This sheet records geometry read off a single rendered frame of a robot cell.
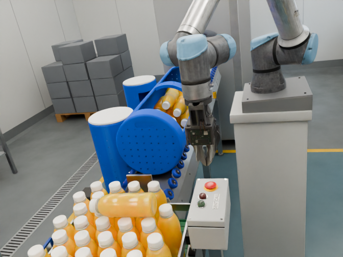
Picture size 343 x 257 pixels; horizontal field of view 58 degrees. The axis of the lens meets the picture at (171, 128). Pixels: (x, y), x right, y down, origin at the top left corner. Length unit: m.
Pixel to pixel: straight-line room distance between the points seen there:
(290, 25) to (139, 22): 5.51
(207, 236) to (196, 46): 0.49
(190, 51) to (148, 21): 5.79
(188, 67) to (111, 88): 4.08
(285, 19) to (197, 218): 0.75
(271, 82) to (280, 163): 0.36
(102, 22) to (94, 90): 2.31
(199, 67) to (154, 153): 0.62
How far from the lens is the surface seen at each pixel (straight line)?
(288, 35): 1.26
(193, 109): 0.77
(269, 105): 1.33
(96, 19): 6.97
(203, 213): 0.87
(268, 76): 1.38
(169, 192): 1.20
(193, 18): 0.97
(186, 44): 0.75
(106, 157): 1.92
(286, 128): 1.37
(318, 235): 2.47
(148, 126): 1.25
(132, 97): 2.58
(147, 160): 1.33
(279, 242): 1.72
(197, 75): 0.76
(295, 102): 1.33
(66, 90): 5.19
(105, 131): 1.83
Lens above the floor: 1.65
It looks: 23 degrees down
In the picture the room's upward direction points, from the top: 9 degrees counter-clockwise
